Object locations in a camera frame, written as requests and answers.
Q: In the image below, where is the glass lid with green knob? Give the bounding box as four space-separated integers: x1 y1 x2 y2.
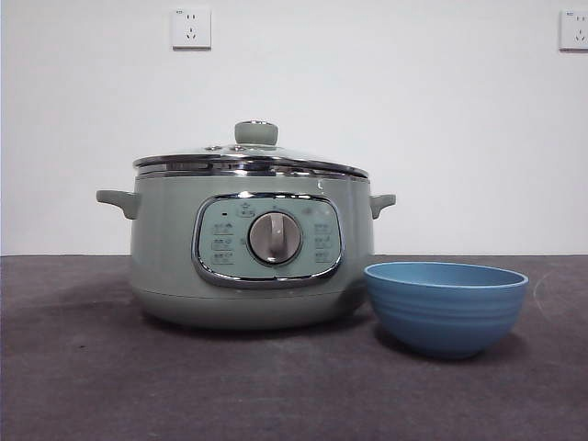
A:
132 119 370 180

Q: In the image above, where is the pale green electric steamer pot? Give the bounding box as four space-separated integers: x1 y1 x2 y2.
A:
95 175 397 331

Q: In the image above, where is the blue ribbed bowl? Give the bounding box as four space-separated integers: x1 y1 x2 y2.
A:
363 261 530 360

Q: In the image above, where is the white wall socket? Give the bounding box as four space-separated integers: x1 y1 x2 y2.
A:
559 9 588 52
172 7 213 51

